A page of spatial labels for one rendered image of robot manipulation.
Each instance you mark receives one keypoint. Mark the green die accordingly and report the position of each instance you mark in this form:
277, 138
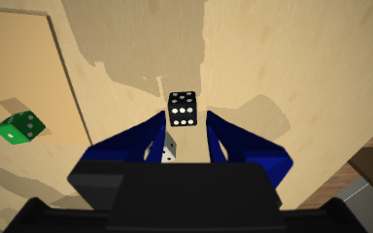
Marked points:
21, 128

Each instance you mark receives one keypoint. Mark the tan flat mat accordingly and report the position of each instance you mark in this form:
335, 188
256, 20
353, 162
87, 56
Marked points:
34, 77

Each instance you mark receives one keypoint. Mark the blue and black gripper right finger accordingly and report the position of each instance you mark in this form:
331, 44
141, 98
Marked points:
242, 145

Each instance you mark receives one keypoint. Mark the black die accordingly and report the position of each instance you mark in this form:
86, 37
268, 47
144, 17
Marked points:
182, 108

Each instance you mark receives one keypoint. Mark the white die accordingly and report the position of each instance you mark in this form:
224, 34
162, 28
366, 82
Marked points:
169, 150

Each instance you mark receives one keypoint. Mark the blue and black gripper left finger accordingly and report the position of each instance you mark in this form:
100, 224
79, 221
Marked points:
131, 144

